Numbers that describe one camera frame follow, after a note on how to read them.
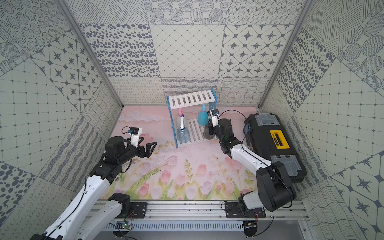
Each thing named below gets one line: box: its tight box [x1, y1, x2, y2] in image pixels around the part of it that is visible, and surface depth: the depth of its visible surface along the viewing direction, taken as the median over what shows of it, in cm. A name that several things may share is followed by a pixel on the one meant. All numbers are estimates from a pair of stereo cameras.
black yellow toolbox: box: [242, 113, 307, 183], surface depth 85 cm
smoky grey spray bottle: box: [203, 125, 216, 140], surface depth 101 cm
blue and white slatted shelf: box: [166, 88, 218, 149], surface depth 92 cm
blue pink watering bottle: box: [198, 103, 209, 127], surface depth 103 cm
